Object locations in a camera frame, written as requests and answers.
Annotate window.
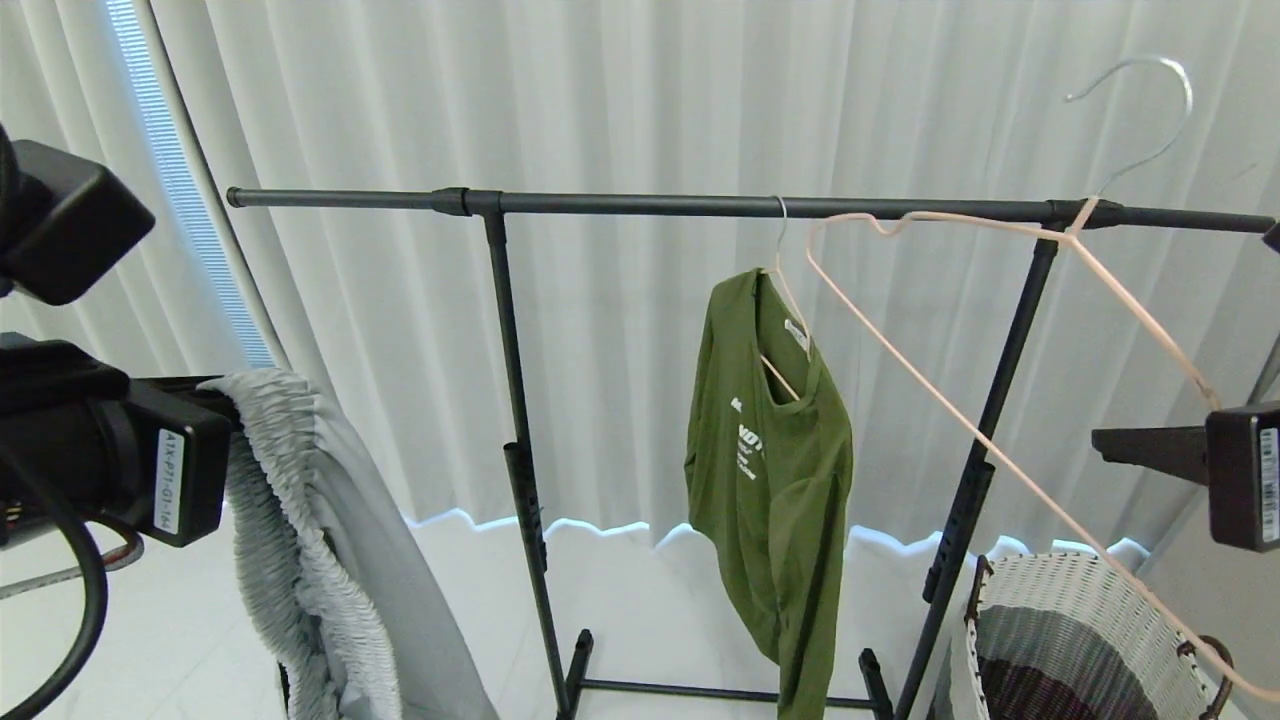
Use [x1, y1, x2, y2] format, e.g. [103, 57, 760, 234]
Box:
[104, 0, 293, 373]

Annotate pink clothes hanger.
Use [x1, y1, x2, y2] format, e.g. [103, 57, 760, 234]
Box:
[758, 195, 815, 403]
[805, 55, 1280, 703]

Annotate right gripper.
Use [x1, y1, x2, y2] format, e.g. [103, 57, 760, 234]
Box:
[1090, 400, 1280, 554]

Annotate pale grey shorts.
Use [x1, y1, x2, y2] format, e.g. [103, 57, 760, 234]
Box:
[200, 368, 501, 720]

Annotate green long-sleeved shirt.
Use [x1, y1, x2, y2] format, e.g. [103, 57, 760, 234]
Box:
[684, 268, 856, 720]

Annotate white laundry basket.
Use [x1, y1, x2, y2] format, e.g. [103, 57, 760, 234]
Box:
[948, 552, 1237, 720]

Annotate black clothes rack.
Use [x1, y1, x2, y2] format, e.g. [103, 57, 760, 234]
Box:
[225, 185, 1280, 720]

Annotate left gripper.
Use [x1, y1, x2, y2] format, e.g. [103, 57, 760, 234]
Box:
[0, 335, 237, 549]

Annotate white curtain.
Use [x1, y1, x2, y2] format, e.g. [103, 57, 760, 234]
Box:
[150, 0, 1280, 561]
[0, 0, 256, 381]

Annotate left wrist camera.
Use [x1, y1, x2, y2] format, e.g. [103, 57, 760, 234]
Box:
[0, 138, 157, 307]

